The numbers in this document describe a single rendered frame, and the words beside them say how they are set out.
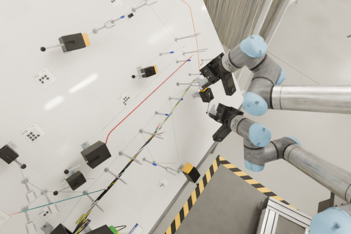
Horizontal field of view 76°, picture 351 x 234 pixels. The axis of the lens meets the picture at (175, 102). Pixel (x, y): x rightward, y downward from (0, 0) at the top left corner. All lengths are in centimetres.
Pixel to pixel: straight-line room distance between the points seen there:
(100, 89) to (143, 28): 29
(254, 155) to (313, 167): 18
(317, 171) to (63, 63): 85
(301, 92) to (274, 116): 187
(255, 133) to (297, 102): 20
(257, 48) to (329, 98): 25
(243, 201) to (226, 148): 47
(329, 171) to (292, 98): 25
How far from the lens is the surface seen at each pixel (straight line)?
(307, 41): 363
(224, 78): 88
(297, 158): 88
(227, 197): 207
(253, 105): 70
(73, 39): 71
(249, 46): 76
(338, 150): 269
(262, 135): 83
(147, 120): 92
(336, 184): 79
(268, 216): 192
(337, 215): 62
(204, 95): 102
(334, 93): 68
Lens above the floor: 197
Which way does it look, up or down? 56 degrees down
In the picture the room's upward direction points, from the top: 4 degrees clockwise
